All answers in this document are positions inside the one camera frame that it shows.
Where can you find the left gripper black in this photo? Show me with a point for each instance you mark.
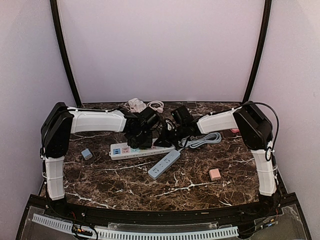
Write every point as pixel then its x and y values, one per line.
pixel 148 144

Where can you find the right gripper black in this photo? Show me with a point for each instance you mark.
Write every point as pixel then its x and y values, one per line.
pixel 164 138

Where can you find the blue power strip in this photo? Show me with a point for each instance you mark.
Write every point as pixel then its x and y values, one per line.
pixel 166 162

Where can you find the white multicolour power strip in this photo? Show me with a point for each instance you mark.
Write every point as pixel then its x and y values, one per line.
pixel 122 151

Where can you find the grey-blue charger cube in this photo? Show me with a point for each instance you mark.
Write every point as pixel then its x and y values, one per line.
pixel 86 154

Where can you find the salmon pink charger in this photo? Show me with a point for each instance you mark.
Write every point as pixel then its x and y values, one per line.
pixel 214 174

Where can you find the pink plug adapter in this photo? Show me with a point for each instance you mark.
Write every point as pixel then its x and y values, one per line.
pixel 234 130

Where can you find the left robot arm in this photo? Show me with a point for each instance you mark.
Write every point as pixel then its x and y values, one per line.
pixel 64 121

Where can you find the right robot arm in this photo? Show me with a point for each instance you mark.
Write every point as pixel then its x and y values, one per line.
pixel 254 126

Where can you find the pink white round socket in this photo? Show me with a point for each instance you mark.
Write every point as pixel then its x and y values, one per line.
pixel 136 105

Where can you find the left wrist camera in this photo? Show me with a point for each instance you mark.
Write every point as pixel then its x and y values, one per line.
pixel 148 118

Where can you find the white slotted cable duct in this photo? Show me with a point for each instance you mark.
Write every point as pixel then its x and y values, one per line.
pixel 119 231

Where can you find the black front rail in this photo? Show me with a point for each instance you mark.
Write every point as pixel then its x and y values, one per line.
pixel 241 214

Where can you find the left black frame post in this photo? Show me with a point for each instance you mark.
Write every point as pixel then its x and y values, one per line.
pixel 63 51

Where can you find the black frame post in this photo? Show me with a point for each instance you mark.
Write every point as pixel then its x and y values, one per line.
pixel 259 50
pixel 63 51

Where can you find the right black frame post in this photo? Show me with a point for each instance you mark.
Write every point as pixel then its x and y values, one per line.
pixel 259 50

